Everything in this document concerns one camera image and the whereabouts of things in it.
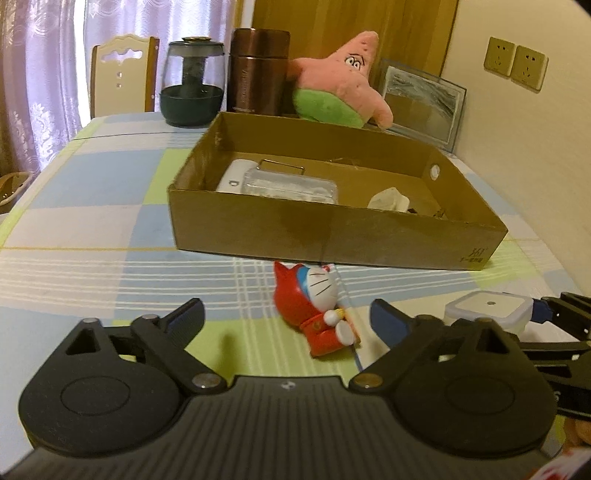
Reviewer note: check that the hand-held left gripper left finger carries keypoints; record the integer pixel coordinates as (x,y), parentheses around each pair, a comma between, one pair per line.
(185,319)

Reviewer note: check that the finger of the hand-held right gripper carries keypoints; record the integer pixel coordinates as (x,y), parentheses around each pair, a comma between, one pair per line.
(563,350)
(542,310)

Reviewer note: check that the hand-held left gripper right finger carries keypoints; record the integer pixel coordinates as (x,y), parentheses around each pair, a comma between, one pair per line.
(387,323)

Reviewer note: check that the white square container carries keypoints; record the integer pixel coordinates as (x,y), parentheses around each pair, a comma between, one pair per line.
(489,307)

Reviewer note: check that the red cat figure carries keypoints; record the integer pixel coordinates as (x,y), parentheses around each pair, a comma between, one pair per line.
(295,300)

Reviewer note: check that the tortoiseshell hair claw clip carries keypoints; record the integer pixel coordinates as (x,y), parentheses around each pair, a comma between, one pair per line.
(436,214)

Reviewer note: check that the brown cardboard box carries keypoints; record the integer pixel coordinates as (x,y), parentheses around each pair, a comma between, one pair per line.
(277,230)

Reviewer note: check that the orange printed card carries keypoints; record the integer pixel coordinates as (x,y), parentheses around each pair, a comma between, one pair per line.
(577,438)

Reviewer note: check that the white crumpled paper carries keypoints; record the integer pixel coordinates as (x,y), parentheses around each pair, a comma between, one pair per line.
(388,201)

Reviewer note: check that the checked tablecloth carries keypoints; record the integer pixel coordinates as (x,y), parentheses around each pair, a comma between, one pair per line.
(92,207)

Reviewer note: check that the white plastic device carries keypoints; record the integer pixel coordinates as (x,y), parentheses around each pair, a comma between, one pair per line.
(233,177)

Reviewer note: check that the clear plastic box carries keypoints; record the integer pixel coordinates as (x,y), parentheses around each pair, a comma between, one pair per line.
(291,187)

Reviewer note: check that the glass jar with dark base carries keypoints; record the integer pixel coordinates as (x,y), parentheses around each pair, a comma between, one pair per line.
(191,104)

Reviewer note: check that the wooden basket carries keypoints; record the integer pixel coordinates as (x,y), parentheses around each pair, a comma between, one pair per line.
(11,189)

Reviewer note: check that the pink star plush toy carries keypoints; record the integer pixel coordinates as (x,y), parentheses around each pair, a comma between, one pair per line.
(332,78)

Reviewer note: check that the brown metal thermos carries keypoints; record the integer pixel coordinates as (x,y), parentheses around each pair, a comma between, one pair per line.
(258,69)

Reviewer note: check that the cream wooden chair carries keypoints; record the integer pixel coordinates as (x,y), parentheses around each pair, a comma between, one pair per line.
(124,50)

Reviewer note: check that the purple lace curtain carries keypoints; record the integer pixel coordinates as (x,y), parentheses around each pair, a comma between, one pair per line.
(41,69)

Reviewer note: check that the glass picture frame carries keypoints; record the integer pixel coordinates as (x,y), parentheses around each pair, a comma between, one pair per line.
(425,106)

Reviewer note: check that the beige wall socket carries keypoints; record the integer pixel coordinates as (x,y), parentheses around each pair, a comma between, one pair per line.
(528,69)
(499,57)

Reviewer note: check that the wooden wall panel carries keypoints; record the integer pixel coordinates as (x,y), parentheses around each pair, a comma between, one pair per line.
(323,18)

